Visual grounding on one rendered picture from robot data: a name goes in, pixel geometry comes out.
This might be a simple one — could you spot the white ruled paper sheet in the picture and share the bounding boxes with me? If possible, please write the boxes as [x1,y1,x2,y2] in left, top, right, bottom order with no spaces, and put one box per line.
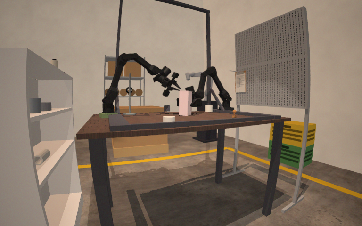
[236,73,246,92]

